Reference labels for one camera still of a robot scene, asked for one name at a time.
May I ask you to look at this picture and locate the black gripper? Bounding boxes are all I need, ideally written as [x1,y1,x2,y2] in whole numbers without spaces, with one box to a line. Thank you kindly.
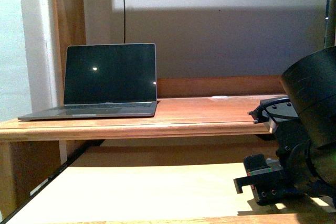
[233,119,309,206]

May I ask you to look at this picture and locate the wooden pull-out keyboard tray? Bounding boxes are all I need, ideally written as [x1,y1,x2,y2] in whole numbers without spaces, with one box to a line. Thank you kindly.
[9,142,335,223]

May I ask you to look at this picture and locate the grey open laptop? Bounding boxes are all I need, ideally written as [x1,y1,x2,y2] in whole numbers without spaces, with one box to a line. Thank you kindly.
[18,43,158,121]

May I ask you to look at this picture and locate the wooden desk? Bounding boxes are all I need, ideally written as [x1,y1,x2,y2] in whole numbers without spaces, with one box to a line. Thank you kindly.
[0,0,336,224]

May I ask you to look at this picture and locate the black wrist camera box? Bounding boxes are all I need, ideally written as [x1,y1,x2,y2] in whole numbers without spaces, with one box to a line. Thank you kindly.
[247,95,299,133]

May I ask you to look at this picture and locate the black hanging cable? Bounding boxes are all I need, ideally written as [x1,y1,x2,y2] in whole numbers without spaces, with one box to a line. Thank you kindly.
[118,0,127,44]

